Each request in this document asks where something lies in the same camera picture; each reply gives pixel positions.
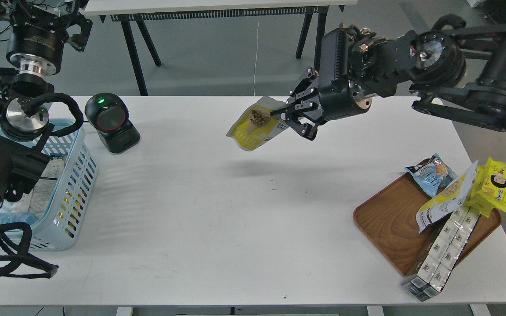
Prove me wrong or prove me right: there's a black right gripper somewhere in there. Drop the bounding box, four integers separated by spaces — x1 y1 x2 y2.
270 29 371 140

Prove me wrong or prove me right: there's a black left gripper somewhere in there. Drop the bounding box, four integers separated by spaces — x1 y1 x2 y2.
0 0 93 76

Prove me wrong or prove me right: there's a yellow white nut snack pouch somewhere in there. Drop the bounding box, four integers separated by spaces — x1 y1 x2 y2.
226 96 289 151

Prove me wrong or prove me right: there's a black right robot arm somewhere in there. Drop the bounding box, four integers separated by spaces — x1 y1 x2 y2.
271 14 506 140

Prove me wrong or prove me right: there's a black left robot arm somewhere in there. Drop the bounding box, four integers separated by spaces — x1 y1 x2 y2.
0 0 92 279

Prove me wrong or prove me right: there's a blue snack bag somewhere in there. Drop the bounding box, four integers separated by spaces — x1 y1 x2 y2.
404 153 457 197

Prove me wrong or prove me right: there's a white snack packet in basket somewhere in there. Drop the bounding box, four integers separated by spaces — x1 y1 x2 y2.
12 157 66 219

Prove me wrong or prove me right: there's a light blue plastic basket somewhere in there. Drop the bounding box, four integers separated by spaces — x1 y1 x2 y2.
0 129 98 251

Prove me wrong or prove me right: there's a blue snack packet in basket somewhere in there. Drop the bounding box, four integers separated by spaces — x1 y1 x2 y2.
0 212 38 225

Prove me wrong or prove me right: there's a yellow cartoon snack bag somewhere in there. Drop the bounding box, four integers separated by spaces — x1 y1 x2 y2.
465 158 506 218

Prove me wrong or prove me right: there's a white background table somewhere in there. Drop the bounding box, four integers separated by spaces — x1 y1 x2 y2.
86 0 343 96

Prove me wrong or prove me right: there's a black barcode scanner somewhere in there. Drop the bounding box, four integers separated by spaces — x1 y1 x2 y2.
84 92 141 154

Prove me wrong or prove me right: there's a brown wooden tray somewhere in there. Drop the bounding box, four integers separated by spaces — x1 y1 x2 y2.
353 158 502 277

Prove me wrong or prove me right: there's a silver packet strip pack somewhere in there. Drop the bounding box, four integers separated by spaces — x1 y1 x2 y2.
401 206 479 302

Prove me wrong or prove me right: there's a white hanging cable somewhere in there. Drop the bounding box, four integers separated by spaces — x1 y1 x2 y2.
253 16 261 96

